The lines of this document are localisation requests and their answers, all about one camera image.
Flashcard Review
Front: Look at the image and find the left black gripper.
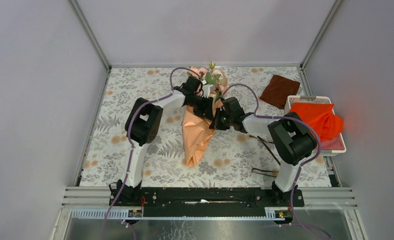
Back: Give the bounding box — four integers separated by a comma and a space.
185, 93, 212, 120

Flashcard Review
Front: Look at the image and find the peach wrapping paper sheet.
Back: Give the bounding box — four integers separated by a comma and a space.
182, 67, 229, 168

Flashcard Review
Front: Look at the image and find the pink fake rose spray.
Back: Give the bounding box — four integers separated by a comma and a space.
204, 68, 228, 102

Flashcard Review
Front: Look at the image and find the large pink fake rose stem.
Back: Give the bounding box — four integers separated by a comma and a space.
187, 66, 208, 81

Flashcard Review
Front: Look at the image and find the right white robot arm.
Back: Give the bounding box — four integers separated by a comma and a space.
209, 97, 321, 206

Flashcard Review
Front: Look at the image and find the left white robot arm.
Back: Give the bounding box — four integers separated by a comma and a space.
110, 76, 215, 206

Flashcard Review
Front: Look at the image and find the floral patterned table mat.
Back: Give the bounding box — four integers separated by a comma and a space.
80, 66, 332, 188

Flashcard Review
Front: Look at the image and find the dark brown ribbon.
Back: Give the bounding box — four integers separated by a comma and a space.
249, 134, 282, 178

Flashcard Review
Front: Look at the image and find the brown towel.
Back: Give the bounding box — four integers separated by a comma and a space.
259, 75, 300, 110

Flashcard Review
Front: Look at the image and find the white plastic basket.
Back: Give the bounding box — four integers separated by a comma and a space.
285, 95, 346, 157

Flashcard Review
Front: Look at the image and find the orange cloth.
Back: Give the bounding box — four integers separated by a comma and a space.
290, 102, 343, 142

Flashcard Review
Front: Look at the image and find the pink cloth in basket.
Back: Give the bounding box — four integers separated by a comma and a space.
322, 135, 345, 151

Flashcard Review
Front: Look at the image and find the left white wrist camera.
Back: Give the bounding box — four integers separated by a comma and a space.
202, 84, 216, 97

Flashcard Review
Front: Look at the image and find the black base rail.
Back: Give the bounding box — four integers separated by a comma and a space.
109, 187, 305, 218

